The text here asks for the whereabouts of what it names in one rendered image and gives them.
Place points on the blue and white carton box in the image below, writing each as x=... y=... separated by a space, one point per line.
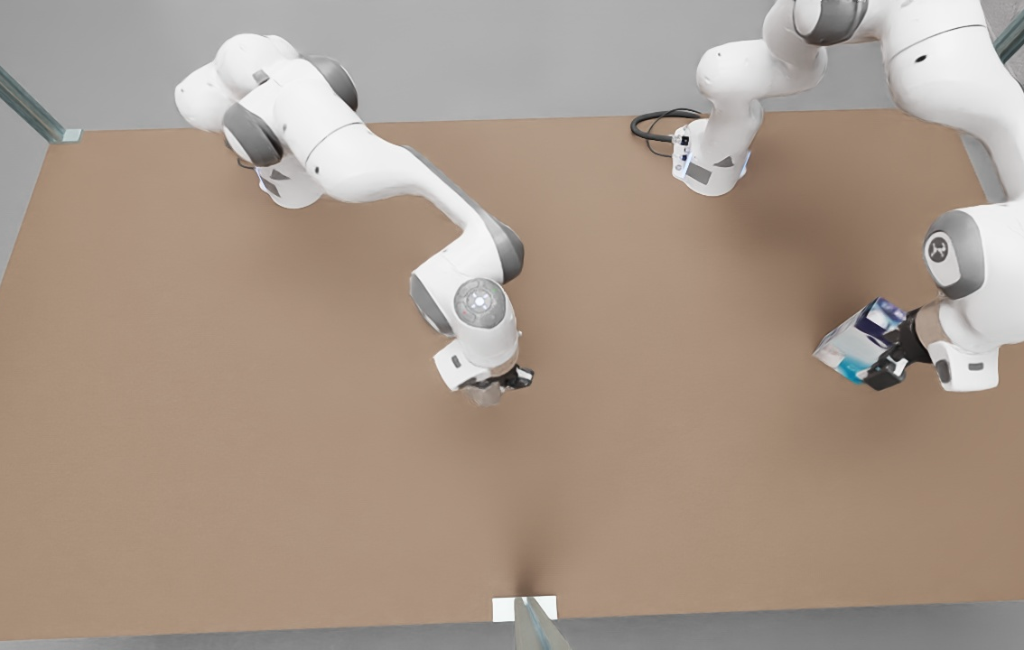
x=855 y=343

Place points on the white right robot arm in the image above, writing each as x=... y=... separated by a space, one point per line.
x=358 y=162

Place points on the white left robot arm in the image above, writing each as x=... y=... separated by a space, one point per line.
x=972 y=135

